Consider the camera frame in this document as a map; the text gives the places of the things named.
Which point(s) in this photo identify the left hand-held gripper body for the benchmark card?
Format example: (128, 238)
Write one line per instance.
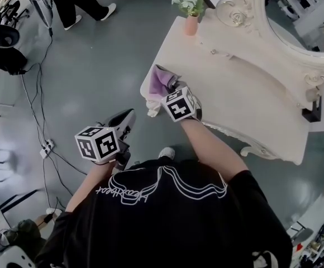
(97, 144)

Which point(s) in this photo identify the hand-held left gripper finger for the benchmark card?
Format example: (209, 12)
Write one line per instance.
(129, 124)
(117, 113)

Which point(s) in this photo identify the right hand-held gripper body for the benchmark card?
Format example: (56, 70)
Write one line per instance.
(180, 105)

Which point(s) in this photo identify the purple cloth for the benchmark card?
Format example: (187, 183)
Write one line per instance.
(157, 80)

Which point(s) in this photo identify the person's right forearm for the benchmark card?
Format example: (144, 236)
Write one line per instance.
(215, 149)

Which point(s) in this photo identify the person's left forearm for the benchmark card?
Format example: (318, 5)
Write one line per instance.
(88, 188)

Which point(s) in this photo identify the white dressing table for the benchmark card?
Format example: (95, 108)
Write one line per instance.
(206, 74)

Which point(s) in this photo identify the person's left shoe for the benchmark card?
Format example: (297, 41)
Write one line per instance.
(167, 153)

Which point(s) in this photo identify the white power strip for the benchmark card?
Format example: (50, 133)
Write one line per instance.
(46, 148)

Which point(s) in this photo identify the pink vase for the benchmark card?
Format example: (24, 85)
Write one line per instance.
(191, 25)

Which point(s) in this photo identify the person's black printed t-shirt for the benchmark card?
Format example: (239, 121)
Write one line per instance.
(164, 222)

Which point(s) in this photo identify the black power adapter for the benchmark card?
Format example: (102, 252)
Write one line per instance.
(50, 32)

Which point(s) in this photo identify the black office chair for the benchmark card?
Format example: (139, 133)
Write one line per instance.
(2, 46)

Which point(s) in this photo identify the clear glass perfume bottle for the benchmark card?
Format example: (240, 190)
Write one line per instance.
(312, 93)

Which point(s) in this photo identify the black tissue box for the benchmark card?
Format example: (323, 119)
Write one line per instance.
(314, 116)

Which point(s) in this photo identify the oval mirror ornate white frame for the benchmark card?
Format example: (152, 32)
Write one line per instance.
(234, 15)

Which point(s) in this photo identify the grey chair black frame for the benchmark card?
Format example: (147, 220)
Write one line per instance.
(301, 233)

